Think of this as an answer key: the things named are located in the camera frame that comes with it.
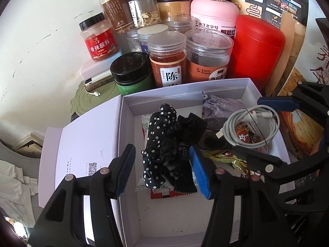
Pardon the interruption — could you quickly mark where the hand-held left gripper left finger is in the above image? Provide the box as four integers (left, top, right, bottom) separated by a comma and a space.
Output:
27, 144, 136, 247

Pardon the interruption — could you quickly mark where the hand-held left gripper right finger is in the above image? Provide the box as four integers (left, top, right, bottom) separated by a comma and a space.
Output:
189, 144, 291, 247

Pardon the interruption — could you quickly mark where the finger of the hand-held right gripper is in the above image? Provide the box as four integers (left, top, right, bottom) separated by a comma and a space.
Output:
231, 145, 329, 183
257, 81, 329, 129

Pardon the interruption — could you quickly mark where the gold and brown snack packet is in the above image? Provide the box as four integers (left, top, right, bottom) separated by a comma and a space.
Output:
203, 122, 273, 178

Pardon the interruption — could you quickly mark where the white charging cable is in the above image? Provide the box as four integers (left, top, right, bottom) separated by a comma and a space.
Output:
216, 108, 280, 150

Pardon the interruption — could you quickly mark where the black scrunchie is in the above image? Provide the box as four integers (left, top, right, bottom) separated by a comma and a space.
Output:
158, 113, 208, 193

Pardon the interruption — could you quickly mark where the small black pouch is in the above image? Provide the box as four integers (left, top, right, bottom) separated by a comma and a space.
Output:
199, 118, 232, 151

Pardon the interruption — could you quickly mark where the red and white packet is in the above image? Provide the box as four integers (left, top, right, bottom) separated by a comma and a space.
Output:
150, 188, 196, 200

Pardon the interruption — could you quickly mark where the black polka dot hair band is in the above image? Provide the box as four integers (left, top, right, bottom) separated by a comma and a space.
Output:
141, 104, 178, 189

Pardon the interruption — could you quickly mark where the white gift box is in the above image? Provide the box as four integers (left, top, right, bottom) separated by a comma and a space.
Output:
38, 78, 296, 247

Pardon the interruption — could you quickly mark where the lavender sachet with purple tassel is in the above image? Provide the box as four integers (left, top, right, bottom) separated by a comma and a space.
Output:
202, 91, 247, 120

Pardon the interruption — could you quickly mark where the large white and orange pouch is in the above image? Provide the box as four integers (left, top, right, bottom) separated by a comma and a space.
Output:
266, 13, 329, 160

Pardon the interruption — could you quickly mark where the red canister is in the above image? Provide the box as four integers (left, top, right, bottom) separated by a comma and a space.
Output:
227, 15, 286, 93

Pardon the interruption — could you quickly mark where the green mat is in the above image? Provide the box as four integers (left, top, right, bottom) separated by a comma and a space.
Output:
71, 81, 155, 115

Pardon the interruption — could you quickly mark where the clear jar with orange label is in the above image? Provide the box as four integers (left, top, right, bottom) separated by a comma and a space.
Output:
185, 29, 234, 83

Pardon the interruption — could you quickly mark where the white power bank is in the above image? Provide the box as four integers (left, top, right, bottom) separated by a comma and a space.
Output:
84, 72, 115, 92

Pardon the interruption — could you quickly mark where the dark green jar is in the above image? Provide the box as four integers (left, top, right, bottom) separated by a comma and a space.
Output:
110, 52, 152, 96

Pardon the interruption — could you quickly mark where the black oat pouch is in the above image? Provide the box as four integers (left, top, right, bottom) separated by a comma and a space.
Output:
226, 0, 309, 27

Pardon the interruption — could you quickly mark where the flat white box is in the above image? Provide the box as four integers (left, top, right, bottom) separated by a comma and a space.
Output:
80, 53, 129, 79

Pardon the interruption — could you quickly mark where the pink canister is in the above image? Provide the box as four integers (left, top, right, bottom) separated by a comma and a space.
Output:
190, 0, 240, 40

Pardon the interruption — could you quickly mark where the grey garment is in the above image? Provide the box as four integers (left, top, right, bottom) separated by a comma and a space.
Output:
0, 160, 39, 232

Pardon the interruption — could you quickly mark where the orange powder jar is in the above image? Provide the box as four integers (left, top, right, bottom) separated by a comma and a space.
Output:
147, 33, 188, 89

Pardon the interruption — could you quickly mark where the small clear jar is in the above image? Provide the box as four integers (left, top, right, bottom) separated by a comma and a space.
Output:
126, 28, 140, 53

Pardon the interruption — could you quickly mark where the red label spice jar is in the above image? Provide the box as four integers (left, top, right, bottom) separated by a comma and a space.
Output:
79, 13, 120, 63

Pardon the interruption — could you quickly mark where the clear jar with grey lid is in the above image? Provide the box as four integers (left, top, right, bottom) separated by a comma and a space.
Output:
137, 24, 169, 54

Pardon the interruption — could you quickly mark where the black lid tan jar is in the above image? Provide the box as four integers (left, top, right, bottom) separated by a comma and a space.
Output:
156, 0, 192, 22

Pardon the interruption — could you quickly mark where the tall brown powder jar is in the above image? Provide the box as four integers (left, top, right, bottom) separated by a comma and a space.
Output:
97, 0, 134, 35

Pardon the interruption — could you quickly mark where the black lid herb slice jar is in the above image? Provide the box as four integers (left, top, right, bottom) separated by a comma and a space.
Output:
127, 0, 162, 28

